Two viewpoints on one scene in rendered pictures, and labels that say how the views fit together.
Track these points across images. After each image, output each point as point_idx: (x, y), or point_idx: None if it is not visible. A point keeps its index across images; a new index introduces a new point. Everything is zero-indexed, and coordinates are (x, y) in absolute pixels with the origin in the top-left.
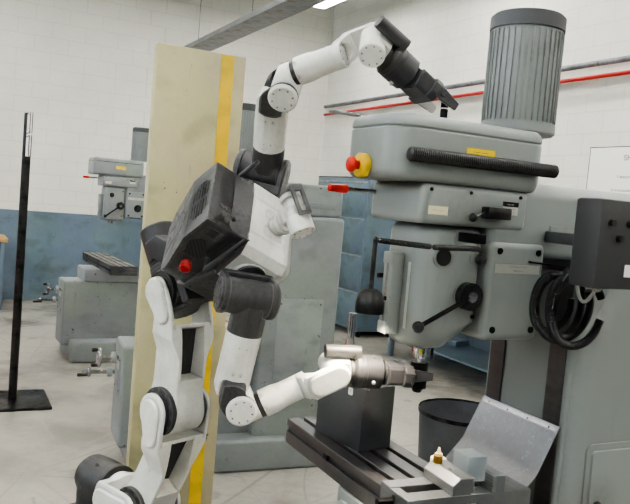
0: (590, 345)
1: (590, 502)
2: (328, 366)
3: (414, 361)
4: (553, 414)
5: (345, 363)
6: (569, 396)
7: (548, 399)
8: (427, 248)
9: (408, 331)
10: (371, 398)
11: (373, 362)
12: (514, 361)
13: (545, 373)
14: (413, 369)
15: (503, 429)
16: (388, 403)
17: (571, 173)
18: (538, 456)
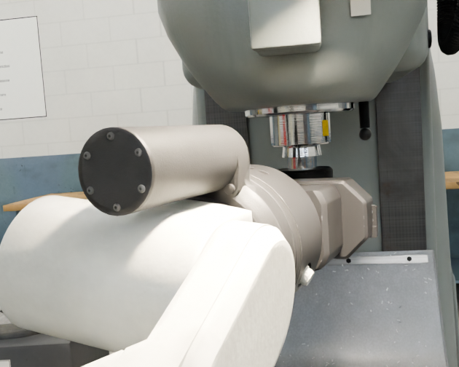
0: (434, 87)
1: None
2: (202, 259)
3: (298, 170)
4: (412, 231)
5: (242, 216)
6: (434, 187)
7: (393, 207)
8: None
9: (377, 25)
10: (84, 363)
11: (283, 188)
12: (280, 164)
13: (371, 162)
14: (357, 183)
15: (304, 303)
16: (104, 356)
17: None
18: (425, 320)
